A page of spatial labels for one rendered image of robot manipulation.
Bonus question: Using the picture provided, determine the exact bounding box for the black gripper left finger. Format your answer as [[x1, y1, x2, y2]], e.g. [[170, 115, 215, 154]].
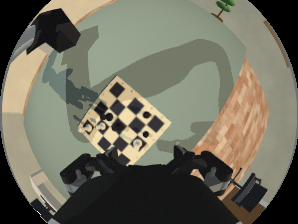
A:
[[60, 146, 133, 196]]

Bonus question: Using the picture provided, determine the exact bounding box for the chessboard with chess pieces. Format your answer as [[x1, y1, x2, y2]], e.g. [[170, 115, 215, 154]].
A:
[[78, 76, 171, 166]]

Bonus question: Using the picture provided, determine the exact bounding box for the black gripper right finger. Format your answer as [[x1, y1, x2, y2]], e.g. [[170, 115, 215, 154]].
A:
[[155, 145, 233, 196]]

